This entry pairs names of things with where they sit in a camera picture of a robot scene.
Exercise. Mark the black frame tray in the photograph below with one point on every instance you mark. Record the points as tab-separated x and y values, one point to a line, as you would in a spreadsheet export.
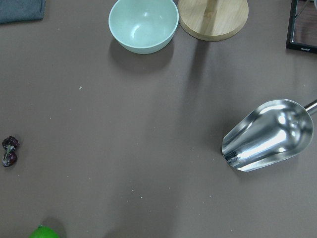
302	27

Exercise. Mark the grey folded cloth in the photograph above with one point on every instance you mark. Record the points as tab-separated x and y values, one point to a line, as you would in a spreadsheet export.
21	10

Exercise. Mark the dark cherry pair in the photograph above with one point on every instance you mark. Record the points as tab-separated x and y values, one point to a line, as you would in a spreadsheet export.
10	144

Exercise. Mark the wooden stand with round base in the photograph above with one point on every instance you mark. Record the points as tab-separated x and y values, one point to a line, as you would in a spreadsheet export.
213	20

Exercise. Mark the green lime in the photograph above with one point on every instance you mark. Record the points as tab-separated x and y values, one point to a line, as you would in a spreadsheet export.
43	232

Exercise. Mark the metal scoop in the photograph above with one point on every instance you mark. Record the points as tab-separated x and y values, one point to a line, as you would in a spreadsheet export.
275	131

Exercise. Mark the mint green bowl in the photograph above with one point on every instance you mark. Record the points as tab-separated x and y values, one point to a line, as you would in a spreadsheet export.
143	26

